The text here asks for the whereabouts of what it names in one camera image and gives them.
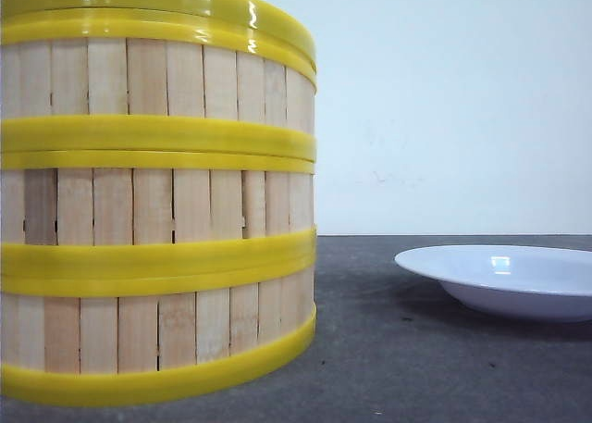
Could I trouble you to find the white plate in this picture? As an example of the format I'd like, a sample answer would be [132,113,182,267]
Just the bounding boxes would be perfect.
[393,244,591,322]

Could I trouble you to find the bamboo steamer basket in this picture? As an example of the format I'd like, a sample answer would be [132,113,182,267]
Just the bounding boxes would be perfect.
[2,268,316,407]
[1,8,316,173]
[0,150,317,280]

